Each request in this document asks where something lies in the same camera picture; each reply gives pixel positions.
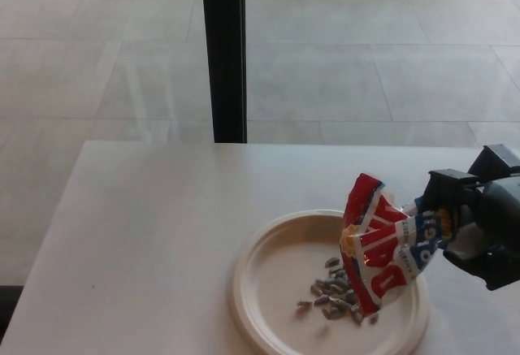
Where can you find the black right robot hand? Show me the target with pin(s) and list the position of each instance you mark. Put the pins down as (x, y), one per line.
(497, 229)

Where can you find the red blue sunflower seed bag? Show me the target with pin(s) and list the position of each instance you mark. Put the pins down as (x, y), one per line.
(386, 249)

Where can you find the pile of sunflower seeds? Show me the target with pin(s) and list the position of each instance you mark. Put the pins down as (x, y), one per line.
(333, 290)

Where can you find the white round paper plate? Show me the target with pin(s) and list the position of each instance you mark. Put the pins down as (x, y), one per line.
(280, 269)

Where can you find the black vertical window frame post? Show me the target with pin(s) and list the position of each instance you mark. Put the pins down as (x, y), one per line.
(225, 54)

